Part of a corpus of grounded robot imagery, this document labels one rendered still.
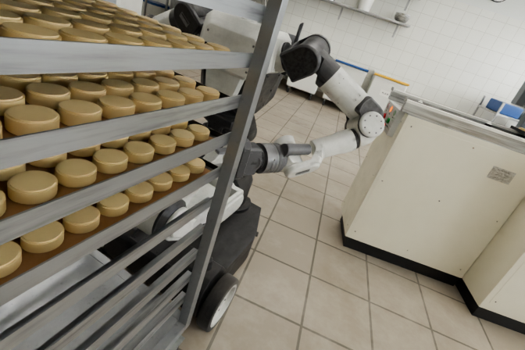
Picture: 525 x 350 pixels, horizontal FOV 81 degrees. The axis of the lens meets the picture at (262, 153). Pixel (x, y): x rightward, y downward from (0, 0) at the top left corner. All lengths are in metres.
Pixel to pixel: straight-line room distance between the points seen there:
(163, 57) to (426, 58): 5.66
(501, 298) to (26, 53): 2.01
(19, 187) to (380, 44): 5.66
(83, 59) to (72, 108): 0.10
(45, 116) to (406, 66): 5.72
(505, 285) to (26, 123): 1.94
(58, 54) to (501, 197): 1.87
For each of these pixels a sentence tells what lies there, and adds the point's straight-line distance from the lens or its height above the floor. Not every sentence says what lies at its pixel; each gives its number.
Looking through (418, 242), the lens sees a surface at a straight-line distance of 1.95.
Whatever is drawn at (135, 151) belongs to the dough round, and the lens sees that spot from 0.55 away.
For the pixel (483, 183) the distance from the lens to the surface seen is 1.86.
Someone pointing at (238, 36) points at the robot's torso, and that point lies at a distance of 0.98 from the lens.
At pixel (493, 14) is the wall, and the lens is 6.20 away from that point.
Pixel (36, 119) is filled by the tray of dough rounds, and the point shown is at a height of 0.88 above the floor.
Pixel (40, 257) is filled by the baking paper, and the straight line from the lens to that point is 0.52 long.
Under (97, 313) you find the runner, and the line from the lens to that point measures 0.66.
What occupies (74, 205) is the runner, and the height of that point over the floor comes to 0.78.
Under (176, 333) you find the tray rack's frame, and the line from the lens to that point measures 1.09.
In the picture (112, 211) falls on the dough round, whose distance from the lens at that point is 0.57.
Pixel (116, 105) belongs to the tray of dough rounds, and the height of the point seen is 0.88.
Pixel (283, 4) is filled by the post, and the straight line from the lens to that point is 0.65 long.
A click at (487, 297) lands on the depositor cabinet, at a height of 0.16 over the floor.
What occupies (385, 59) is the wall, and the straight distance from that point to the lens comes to 5.87.
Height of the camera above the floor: 1.05
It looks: 23 degrees down
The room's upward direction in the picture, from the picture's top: 19 degrees clockwise
